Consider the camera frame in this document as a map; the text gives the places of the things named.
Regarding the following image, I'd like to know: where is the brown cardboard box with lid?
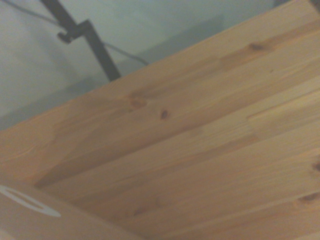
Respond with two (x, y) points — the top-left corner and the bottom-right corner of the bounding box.
(0, 171), (142, 240)

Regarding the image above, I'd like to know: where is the grey floor cable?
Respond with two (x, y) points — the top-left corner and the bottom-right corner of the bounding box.
(0, 0), (150, 65)

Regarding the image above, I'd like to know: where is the black camera stand leg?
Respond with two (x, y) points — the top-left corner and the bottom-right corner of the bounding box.
(39, 0), (123, 83)

